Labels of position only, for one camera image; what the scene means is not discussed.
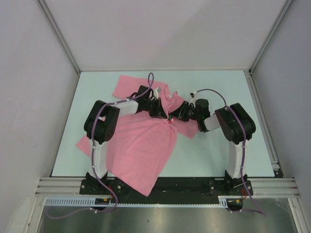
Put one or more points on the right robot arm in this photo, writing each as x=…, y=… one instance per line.
x=238, y=128

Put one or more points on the aluminium right rail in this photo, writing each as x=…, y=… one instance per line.
x=274, y=159

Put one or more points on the grey cable duct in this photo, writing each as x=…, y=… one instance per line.
x=104, y=202

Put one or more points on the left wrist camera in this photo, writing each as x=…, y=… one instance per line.
x=156, y=92

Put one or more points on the aluminium rail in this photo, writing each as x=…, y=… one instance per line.
x=274, y=159
x=262, y=187

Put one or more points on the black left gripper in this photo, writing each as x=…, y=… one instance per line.
x=159, y=111

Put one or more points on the aluminium left corner post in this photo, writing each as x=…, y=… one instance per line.
x=58, y=34

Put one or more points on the pink t-shirt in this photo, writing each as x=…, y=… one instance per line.
x=142, y=145

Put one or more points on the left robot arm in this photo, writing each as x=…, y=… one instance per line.
x=101, y=123

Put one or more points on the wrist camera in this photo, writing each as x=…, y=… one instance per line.
x=156, y=92
x=194, y=98

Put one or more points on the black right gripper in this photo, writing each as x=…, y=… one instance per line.
x=181, y=109

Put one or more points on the aluminium corner post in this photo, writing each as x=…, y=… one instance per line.
x=58, y=34
x=271, y=34

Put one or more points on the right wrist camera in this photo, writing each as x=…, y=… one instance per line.
x=194, y=98

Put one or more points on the aluminium front rail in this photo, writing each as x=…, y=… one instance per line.
x=262, y=187

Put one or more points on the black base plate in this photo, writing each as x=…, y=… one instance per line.
x=165, y=186

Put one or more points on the aluminium right corner post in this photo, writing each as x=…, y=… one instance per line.
x=271, y=34

